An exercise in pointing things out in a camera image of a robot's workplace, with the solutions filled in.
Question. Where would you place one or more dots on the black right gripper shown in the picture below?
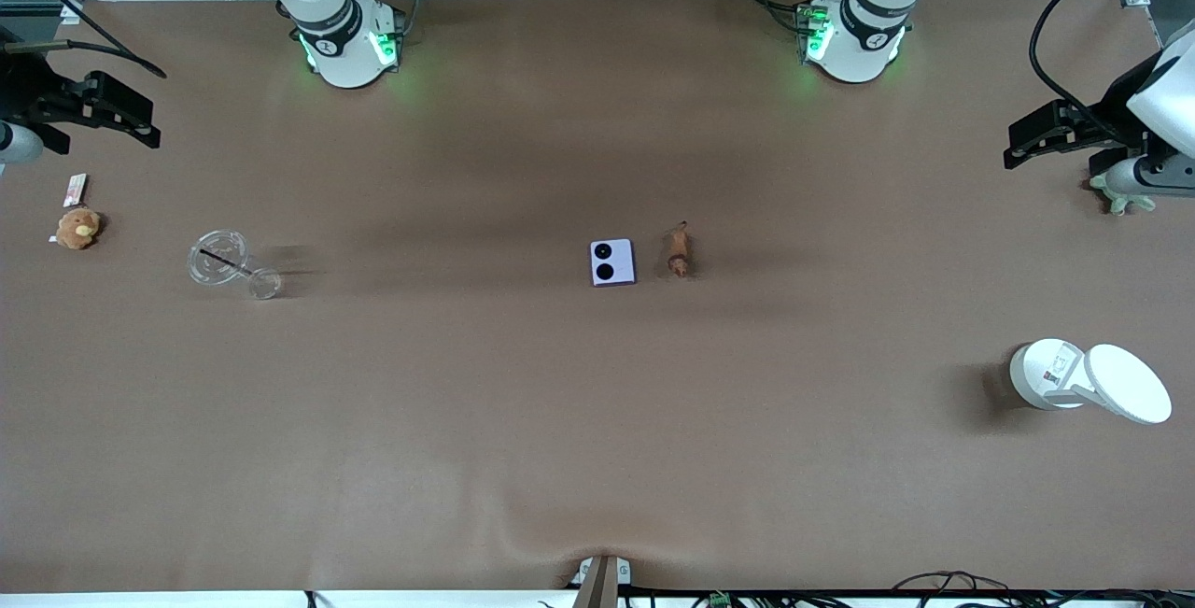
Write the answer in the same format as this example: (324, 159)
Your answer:
(25, 91)

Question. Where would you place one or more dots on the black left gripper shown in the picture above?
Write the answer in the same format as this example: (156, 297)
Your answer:
(1113, 110)

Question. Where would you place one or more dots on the brown lion figurine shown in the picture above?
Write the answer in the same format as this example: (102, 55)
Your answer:
(678, 253)

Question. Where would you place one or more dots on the lilac flip phone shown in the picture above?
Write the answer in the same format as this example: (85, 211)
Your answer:
(612, 263)

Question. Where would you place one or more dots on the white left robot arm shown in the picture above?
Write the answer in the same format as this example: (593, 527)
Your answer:
(859, 38)

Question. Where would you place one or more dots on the small printed card packet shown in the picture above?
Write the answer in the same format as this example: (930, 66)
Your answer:
(75, 190)

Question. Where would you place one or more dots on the green plush turtle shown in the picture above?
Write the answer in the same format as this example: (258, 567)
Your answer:
(1125, 202)

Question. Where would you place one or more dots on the brown plush bear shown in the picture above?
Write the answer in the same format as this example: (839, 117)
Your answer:
(78, 229)

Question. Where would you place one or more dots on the clear glass goblet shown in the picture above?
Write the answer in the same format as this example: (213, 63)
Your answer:
(219, 253)

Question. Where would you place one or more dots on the thin black stick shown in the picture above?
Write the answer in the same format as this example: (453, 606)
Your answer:
(224, 261)

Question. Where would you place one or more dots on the white open-lid container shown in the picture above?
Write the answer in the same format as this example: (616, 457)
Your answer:
(1125, 384)

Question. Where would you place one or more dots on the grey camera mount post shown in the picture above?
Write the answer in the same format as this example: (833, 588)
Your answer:
(600, 582)

